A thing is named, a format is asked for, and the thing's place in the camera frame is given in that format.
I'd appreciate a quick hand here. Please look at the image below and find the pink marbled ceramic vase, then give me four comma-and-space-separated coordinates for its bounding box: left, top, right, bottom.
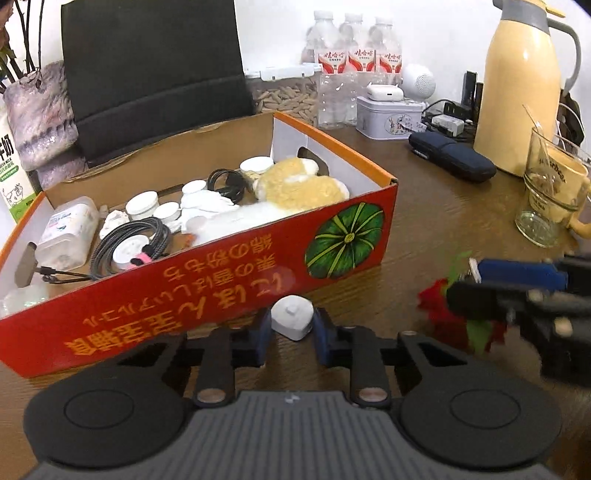
3, 61, 86, 190

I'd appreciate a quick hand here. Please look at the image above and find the clear glass measuring cup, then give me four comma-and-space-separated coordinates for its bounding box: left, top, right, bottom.
515, 128, 590, 248

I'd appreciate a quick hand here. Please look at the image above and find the water bottle middle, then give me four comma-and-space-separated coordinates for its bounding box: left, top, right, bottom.
339, 15, 376, 88

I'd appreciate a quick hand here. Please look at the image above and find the clear container of pellets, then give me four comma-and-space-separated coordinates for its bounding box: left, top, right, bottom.
245, 63, 321, 126

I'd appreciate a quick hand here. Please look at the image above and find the green white milk carton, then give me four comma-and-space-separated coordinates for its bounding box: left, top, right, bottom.
0, 110, 37, 222

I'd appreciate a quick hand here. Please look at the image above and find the water bottle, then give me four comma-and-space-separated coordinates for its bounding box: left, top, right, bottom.
339, 15, 376, 88
301, 11, 346, 129
370, 18, 403, 86

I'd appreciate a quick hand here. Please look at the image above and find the cream yellow thermos jug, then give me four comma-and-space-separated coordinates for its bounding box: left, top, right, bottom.
474, 0, 581, 177

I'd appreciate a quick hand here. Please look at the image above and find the white earbuds case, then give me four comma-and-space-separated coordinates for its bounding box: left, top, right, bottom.
367, 84, 405, 102

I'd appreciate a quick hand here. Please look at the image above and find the yellow ceramic mug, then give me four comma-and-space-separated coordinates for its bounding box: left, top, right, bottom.
558, 149, 590, 239

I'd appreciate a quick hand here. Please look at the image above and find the water bottle right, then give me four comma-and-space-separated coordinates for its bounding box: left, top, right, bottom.
370, 18, 403, 86

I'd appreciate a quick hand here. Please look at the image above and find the white round speaker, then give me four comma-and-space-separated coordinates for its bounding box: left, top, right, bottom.
402, 62, 437, 101

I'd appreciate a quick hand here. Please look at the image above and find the white metal tin box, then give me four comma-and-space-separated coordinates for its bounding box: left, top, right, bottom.
356, 96, 426, 141

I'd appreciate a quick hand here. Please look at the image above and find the dried pink rose bouquet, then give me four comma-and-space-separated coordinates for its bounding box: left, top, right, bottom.
0, 0, 47, 96

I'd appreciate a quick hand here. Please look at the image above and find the black charging cable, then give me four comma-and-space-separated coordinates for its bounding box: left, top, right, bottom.
34, 216, 174, 285

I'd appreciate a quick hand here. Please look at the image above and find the black paper shopping bag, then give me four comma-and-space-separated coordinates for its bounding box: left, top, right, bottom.
61, 0, 254, 167

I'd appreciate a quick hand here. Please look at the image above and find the red orange cardboard box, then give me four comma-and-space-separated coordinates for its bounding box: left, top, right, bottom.
1, 113, 398, 378

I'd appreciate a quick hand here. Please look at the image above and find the white heart shaped charger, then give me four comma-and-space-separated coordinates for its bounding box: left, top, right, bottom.
270, 295, 315, 342

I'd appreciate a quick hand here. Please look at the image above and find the black charger with cables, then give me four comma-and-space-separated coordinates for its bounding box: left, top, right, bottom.
422, 71, 484, 143

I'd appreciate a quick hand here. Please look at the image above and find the yellow white plush toy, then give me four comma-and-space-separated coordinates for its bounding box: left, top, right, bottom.
253, 157, 351, 212

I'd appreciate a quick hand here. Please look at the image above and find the clear plastic wipes container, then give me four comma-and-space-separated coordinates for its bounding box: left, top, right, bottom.
35, 196, 99, 271

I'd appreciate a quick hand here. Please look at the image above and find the dark blue glasses case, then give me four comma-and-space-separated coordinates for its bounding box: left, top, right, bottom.
408, 131, 497, 184

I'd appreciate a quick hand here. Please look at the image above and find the translucent plastic bag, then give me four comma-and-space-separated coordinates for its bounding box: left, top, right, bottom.
0, 283, 50, 319

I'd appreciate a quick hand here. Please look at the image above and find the water bottle left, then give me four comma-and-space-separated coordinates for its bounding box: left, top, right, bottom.
301, 11, 346, 129

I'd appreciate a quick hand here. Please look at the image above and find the white round jar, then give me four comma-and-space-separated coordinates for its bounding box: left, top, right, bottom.
125, 191, 159, 221

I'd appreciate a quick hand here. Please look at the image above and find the red artificial rose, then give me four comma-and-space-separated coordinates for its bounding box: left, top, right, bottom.
418, 251, 507, 356

